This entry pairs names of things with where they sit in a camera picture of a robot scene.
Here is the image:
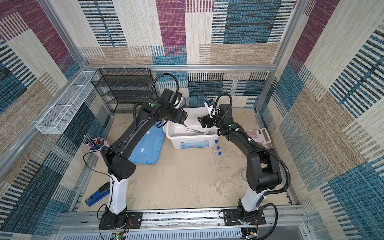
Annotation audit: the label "blue-capped test tube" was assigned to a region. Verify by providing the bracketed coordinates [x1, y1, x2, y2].
[213, 146, 221, 161]
[214, 152, 222, 169]
[213, 140, 218, 157]

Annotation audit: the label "metal tweezers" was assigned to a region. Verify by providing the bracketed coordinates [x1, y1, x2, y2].
[187, 128, 207, 135]

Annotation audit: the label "clear test tube rack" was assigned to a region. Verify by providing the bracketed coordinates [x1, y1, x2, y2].
[215, 147, 229, 173]

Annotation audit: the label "blue plastic box lid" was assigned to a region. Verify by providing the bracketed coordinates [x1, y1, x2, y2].
[129, 126, 165, 165]

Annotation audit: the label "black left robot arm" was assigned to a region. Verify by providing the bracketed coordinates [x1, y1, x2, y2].
[97, 89, 187, 231]

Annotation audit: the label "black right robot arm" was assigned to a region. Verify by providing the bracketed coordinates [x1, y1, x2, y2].
[198, 104, 291, 224]

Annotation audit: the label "white plastic storage box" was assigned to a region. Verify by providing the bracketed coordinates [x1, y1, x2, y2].
[164, 107, 219, 150]

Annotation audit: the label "pink calculator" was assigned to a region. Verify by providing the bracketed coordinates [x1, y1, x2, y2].
[246, 128, 271, 145]

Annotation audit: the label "white tape roll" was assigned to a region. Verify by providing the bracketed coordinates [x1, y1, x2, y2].
[239, 168, 248, 186]

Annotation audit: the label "pink pen cup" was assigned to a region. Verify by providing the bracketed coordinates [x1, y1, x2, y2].
[84, 135, 110, 159]

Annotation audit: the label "blue black device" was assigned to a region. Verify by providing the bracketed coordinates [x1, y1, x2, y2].
[85, 182, 110, 207]

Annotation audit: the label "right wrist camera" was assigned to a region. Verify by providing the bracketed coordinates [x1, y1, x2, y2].
[204, 99, 216, 118]

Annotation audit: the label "black wire shelf rack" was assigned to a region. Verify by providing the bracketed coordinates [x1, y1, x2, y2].
[91, 68, 158, 114]

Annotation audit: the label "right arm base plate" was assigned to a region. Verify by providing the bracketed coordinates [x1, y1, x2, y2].
[219, 209, 266, 226]

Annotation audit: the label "white mesh wall basket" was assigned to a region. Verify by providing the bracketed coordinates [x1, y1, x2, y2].
[36, 71, 95, 135]

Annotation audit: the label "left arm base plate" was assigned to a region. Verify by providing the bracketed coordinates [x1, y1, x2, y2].
[99, 211, 143, 230]

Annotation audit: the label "aluminium front rail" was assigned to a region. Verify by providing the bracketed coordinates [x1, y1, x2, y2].
[50, 206, 317, 240]

